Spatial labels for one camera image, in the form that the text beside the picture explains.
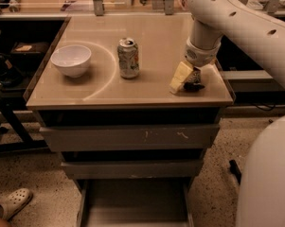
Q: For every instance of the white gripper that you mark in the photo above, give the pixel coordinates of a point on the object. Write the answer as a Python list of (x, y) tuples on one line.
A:
[(201, 56)]

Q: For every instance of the dark rxbar chocolate wrapper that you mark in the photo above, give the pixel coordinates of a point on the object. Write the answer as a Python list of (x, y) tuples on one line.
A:
[(193, 84)]

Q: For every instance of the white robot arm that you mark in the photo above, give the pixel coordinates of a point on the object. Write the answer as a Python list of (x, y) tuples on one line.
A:
[(261, 200)]

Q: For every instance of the grey top drawer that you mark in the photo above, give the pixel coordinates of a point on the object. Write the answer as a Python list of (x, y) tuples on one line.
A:
[(129, 137)]

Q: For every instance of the grey drawer cabinet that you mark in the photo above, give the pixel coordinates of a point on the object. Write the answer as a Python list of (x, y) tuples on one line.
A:
[(101, 97)]

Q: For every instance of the grey middle drawer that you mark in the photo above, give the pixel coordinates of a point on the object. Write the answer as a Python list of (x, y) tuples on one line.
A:
[(132, 169)]

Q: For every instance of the open grey bottom drawer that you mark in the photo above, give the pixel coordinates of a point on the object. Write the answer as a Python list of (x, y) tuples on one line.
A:
[(134, 203)]

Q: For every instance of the crushed soda can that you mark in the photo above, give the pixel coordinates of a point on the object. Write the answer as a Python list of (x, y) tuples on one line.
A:
[(128, 60)]

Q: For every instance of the black stand base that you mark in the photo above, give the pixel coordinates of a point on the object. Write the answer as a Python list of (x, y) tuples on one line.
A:
[(234, 169)]

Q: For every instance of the white ceramic bowl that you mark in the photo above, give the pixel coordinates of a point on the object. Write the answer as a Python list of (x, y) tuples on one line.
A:
[(72, 60)]

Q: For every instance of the black bag on shelf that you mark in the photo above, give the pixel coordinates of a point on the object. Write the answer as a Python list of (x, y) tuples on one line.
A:
[(12, 76)]

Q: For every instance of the white clog shoe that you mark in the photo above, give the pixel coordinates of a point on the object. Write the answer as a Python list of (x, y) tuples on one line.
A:
[(14, 203)]

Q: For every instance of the black table frame left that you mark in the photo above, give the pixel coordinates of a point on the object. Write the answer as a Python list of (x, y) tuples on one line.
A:
[(26, 143)]

